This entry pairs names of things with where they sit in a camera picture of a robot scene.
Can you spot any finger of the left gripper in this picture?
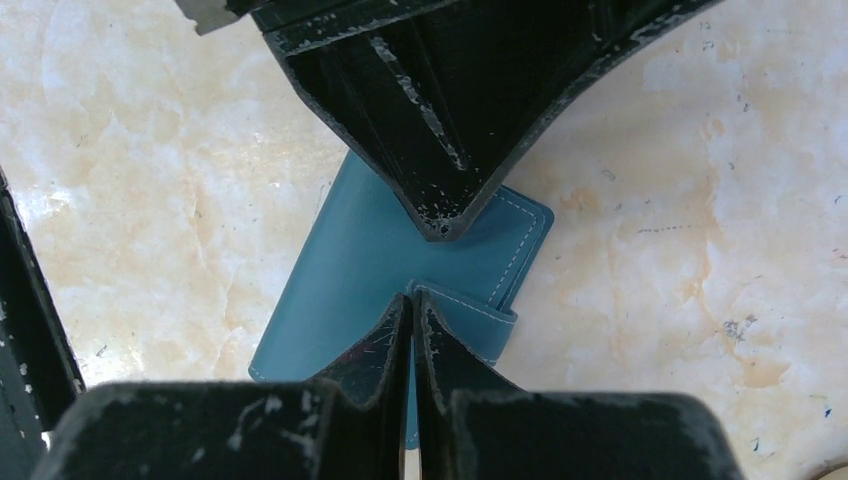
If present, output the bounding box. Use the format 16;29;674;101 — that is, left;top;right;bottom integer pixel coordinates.
264;0;709;242

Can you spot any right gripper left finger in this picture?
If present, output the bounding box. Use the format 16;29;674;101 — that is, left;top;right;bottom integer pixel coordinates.
34;294;412;479

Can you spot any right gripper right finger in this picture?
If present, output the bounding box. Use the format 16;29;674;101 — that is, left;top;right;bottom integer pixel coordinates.
412;292;742;479

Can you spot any blue card holder wallet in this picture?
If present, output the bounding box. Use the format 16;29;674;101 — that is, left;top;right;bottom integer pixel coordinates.
248;148;556;452

